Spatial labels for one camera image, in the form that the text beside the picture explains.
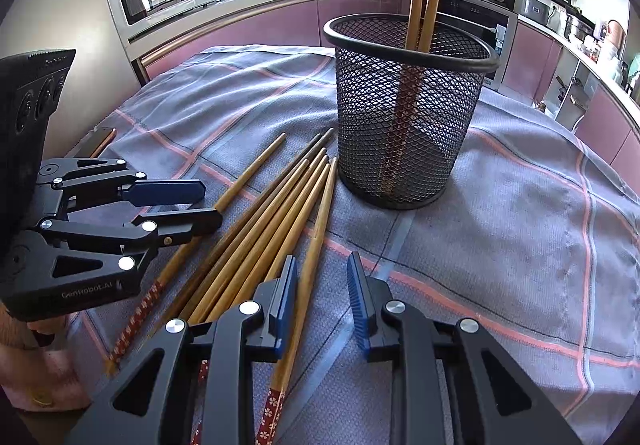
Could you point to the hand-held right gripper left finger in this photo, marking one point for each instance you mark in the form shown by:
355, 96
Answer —
285, 297

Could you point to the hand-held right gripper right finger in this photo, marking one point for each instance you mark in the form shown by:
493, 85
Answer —
359, 305

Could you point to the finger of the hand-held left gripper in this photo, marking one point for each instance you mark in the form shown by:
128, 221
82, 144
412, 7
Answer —
165, 191
190, 222

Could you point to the bunch of wooden chopsticks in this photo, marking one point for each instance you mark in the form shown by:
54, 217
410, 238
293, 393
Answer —
280, 205

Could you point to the black mesh utensil holder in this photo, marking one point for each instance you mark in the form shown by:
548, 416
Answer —
450, 125

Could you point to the person's left hand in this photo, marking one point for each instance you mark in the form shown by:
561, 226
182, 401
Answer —
45, 375

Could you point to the smartphone in brown case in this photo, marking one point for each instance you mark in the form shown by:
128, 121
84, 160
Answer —
95, 141

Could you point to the grey checked tablecloth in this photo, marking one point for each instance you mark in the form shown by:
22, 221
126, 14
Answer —
500, 250

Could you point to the black built-in oven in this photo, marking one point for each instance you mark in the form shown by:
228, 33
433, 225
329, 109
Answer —
475, 30

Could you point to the pink kettle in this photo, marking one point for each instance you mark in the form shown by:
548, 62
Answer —
616, 36

